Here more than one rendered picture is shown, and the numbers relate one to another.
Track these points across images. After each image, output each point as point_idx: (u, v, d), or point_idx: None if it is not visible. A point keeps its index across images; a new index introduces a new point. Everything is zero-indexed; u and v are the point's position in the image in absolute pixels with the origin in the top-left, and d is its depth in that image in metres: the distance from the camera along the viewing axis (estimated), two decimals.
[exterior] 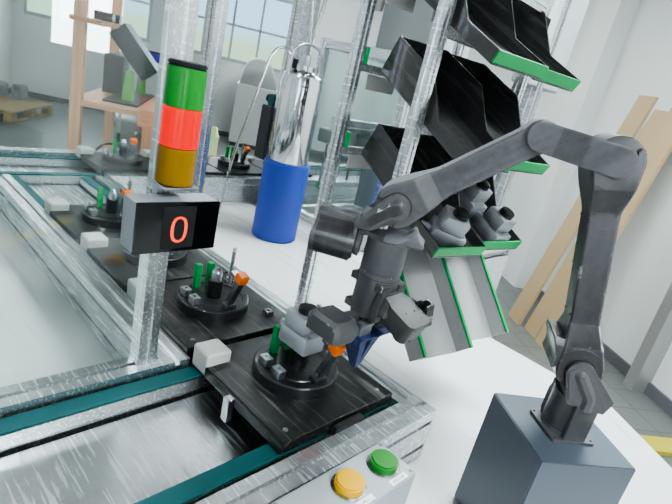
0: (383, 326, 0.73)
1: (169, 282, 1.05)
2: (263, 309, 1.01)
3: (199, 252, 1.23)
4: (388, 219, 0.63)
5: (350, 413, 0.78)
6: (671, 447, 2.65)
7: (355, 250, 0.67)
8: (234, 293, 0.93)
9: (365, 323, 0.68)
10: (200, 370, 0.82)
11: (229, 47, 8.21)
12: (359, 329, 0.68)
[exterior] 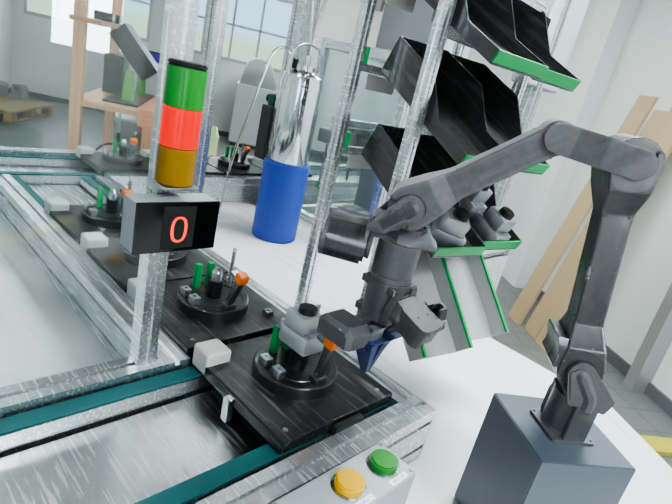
0: (394, 330, 0.71)
1: (169, 282, 1.05)
2: (263, 309, 1.01)
3: (199, 252, 1.23)
4: (402, 221, 0.62)
5: (350, 413, 0.78)
6: (671, 447, 2.65)
7: (367, 253, 0.66)
8: (234, 293, 0.93)
9: (377, 327, 0.67)
10: (200, 370, 0.82)
11: (229, 47, 8.21)
12: (371, 333, 0.67)
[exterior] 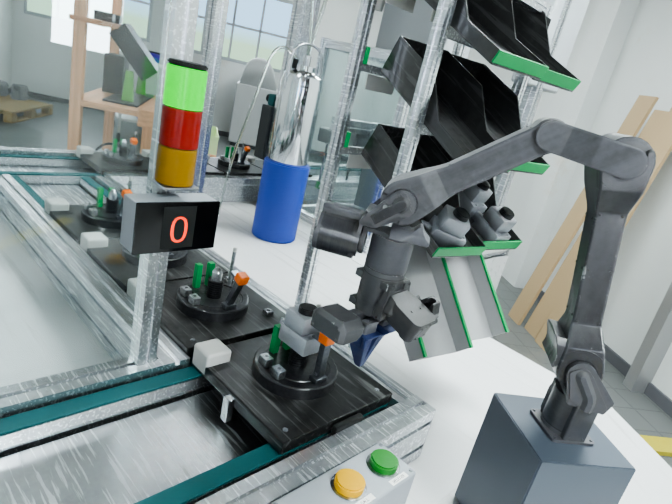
0: (388, 324, 0.72)
1: (169, 282, 1.05)
2: (263, 309, 1.01)
3: (199, 252, 1.23)
4: (394, 216, 0.62)
5: (350, 413, 0.78)
6: (671, 447, 2.65)
7: (360, 248, 0.67)
8: (234, 293, 0.93)
9: (370, 321, 0.68)
10: (200, 370, 0.82)
11: (229, 47, 8.21)
12: (364, 327, 0.67)
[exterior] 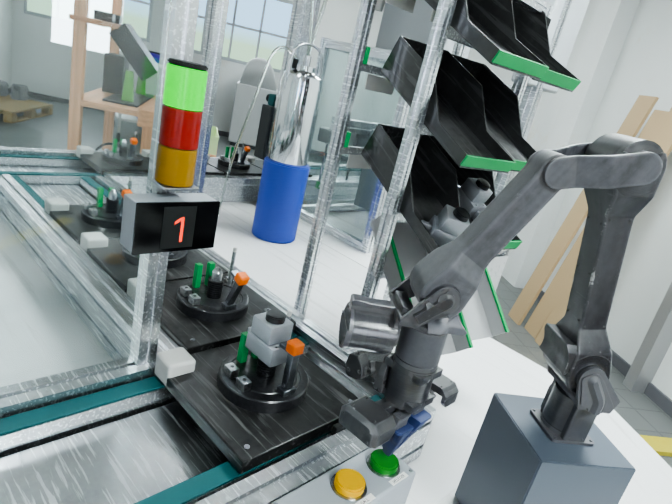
0: None
1: (169, 282, 1.05)
2: (263, 309, 1.01)
3: (199, 252, 1.23)
4: (437, 313, 0.58)
5: (319, 427, 0.73)
6: (671, 447, 2.65)
7: (394, 343, 0.61)
8: (234, 293, 0.93)
9: None
10: (162, 381, 0.77)
11: (229, 47, 8.21)
12: None
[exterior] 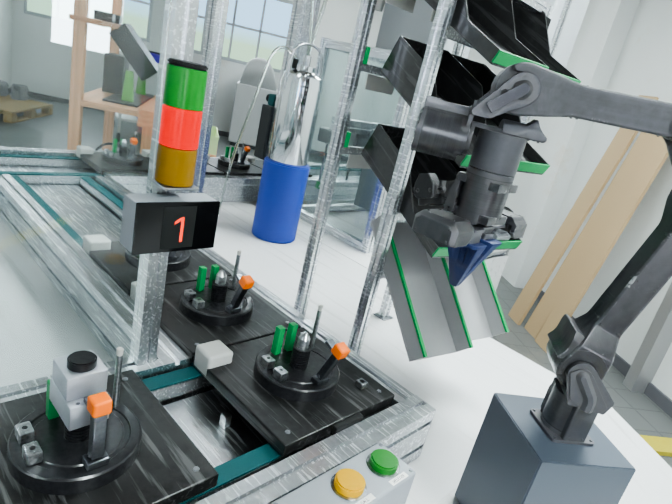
0: None
1: (240, 345, 0.88)
2: (356, 380, 0.84)
3: (263, 300, 1.07)
4: (512, 103, 0.56)
5: None
6: (671, 447, 2.65)
7: (466, 146, 0.60)
8: (330, 367, 0.77)
9: None
10: None
11: (229, 47, 8.21)
12: None
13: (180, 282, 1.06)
